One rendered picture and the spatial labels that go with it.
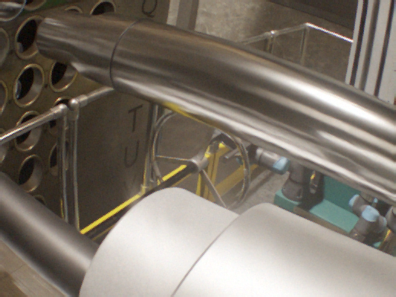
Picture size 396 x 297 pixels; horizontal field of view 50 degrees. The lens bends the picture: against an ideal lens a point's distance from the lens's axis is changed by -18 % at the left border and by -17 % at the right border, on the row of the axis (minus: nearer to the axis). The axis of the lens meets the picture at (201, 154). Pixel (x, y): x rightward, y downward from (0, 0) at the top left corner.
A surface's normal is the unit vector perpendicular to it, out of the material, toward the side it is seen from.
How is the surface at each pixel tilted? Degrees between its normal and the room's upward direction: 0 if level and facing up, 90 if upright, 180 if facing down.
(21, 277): 0
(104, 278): 49
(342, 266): 3
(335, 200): 90
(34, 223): 22
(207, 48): 34
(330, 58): 90
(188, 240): 14
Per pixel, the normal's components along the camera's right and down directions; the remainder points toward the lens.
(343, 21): -0.54, 0.35
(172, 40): -0.18, -0.52
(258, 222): 0.16, -0.88
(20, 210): 0.00, -0.76
